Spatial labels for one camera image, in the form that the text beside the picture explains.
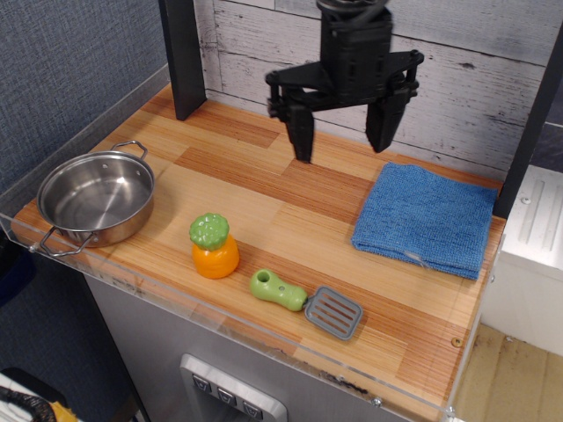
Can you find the yellow black object corner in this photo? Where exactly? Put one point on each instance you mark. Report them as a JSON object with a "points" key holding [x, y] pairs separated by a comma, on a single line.
{"points": [[37, 408]]}

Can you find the black right vertical post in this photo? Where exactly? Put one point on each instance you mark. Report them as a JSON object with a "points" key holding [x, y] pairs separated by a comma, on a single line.
{"points": [[532, 130]]}

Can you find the folded blue towel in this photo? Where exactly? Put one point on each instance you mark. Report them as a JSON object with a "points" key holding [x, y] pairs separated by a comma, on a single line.
{"points": [[419, 217]]}

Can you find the black vertical post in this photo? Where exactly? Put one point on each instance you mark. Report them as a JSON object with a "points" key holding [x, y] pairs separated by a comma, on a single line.
{"points": [[183, 55], [532, 130]]}

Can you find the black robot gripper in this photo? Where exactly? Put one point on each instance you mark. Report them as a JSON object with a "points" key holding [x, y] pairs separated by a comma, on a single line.
{"points": [[356, 67]]}

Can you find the black left vertical post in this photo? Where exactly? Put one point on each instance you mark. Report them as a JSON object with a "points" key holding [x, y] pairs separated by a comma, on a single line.
{"points": [[183, 55]]}

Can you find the orange green toy pineapple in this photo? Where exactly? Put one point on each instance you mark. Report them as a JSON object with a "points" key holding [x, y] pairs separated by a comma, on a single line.
{"points": [[215, 251]]}

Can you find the silver toy kitchen cabinet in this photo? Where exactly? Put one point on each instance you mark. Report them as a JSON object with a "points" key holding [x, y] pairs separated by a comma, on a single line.
{"points": [[315, 375]]}

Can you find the green grey toy spatula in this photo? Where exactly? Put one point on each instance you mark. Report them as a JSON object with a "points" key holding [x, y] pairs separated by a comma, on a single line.
{"points": [[328, 309]]}

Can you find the silver button control panel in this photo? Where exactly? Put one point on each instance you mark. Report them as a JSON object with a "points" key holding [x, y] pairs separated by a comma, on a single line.
{"points": [[228, 390]]}

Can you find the clear acrylic edge guard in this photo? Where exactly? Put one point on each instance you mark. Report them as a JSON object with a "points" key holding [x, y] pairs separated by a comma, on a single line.
{"points": [[231, 199]]}

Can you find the white grooved side unit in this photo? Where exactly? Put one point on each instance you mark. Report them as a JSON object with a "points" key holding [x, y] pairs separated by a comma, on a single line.
{"points": [[524, 297]]}

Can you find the stainless steel pot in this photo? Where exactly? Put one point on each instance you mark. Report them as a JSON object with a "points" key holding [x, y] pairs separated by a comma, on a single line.
{"points": [[96, 199]]}

